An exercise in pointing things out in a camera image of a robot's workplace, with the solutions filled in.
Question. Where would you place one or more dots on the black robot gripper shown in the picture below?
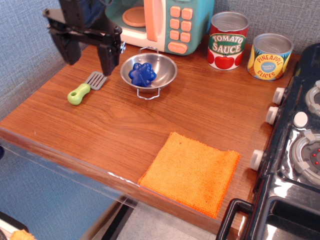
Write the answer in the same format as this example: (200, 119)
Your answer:
(85, 16)

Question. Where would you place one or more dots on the green handled grey spatula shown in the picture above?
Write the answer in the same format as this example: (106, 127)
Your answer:
(94, 82)

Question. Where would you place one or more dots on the silver metal pan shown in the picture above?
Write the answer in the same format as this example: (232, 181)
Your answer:
(165, 68)

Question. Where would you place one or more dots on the orange plate inside microwave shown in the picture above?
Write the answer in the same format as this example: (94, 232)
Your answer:
(134, 17)

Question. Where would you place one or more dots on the blue flower shaped toy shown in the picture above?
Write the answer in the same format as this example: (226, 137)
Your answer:
(142, 75)

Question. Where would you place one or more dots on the toy microwave oven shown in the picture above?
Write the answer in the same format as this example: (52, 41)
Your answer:
(171, 26)

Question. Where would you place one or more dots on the tomato sauce can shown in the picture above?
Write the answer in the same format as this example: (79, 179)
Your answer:
(227, 39)

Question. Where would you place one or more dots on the orange folded cloth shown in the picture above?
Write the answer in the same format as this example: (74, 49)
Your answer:
(192, 174)

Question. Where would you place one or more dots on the pineapple slices can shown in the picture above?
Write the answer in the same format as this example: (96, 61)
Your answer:
(269, 56)

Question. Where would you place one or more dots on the white stove knob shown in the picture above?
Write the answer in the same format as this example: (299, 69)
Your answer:
(278, 95)
(271, 115)
(256, 159)

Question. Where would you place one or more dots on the black toy stove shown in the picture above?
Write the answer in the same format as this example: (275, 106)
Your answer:
(286, 194)

